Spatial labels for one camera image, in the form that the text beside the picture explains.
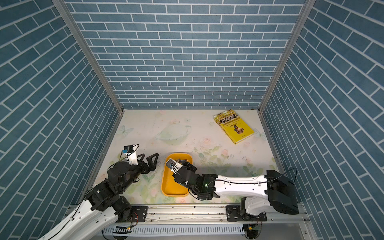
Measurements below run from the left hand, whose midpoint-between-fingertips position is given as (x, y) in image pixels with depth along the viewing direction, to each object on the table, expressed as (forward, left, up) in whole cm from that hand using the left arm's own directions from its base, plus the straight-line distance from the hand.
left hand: (156, 156), depth 72 cm
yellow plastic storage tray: (-8, -5, -21) cm, 23 cm away
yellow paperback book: (+32, -46, -15) cm, 58 cm away
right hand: (-3, -11, -5) cm, 12 cm away
